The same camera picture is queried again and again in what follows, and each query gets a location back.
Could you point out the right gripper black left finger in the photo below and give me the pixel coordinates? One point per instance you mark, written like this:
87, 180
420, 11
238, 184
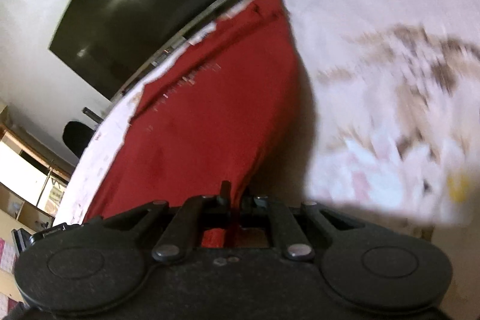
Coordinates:
215, 214

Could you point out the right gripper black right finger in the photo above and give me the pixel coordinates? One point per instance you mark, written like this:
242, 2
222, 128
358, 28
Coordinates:
255, 216

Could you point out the red knitted garment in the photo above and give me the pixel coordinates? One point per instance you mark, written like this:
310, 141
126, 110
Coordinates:
209, 123

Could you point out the black round object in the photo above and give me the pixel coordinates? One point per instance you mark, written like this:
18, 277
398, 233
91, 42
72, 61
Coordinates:
76, 136

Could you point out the pink floral bed sheet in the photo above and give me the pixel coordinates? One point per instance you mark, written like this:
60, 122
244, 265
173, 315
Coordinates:
392, 126

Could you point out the large black television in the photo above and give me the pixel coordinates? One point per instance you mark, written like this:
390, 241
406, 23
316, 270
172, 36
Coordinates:
106, 41

